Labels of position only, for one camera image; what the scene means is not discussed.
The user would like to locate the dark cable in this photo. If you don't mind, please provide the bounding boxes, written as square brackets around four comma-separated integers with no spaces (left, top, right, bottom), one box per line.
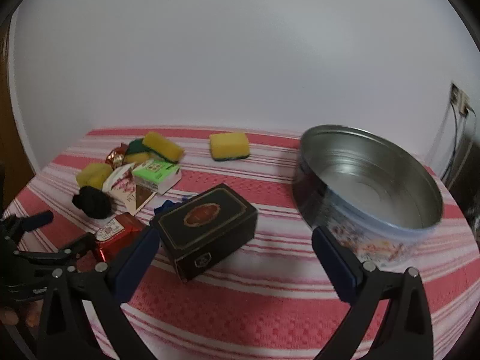
[448,112,469,184]

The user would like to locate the red striped desktop tablecloth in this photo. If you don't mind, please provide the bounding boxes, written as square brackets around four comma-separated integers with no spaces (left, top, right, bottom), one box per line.
[0,125,475,360]

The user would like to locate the brown wooden door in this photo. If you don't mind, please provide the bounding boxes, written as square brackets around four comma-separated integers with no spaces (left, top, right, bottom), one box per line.
[0,22,36,214]

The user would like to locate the green and white carton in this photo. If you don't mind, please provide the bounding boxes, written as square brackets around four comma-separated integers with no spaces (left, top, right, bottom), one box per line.
[131,159,182,195]

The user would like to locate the round metal tin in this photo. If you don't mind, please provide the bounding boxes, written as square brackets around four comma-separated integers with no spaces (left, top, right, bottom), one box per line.
[292,124,445,267]

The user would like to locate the shiny red packet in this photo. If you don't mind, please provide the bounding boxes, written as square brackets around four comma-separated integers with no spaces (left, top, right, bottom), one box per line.
[92,212,147,263]

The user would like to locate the blue yarn ball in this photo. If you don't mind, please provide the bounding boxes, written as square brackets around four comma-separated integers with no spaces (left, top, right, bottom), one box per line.
[153,195,196,220]

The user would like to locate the black gold-trimmed box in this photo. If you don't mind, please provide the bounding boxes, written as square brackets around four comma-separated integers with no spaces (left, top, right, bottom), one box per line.
[150,183,259,283]

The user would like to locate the pink and white packet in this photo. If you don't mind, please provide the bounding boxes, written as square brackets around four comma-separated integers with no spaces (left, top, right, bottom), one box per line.
[102,162,158,216]

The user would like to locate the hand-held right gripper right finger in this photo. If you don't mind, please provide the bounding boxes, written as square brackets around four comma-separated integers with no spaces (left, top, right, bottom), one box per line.
[311,226,436,360]

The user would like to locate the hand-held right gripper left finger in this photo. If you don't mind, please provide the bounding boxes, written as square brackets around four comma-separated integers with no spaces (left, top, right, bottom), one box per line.
[37,226,162,360]

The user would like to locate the person's left hand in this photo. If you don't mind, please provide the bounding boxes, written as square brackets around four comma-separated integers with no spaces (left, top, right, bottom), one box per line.
[0,303,40,328]

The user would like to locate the red and gold candy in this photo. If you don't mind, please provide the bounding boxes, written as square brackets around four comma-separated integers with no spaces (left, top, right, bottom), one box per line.
[105,142,130,169]

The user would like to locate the black yarn ball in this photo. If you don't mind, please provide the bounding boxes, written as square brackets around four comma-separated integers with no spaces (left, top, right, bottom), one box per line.
[72,185,113,219]

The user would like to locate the white plug adapter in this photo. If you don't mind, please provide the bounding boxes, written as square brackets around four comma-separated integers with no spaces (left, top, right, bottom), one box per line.
[458,90,472,117]

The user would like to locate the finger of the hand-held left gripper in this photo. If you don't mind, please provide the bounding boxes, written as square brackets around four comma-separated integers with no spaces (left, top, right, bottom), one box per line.
[2,211,54,233]
[15,232,97,271]

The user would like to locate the white cable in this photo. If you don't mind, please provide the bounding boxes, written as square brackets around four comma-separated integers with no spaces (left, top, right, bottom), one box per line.
[439,107,459,182]

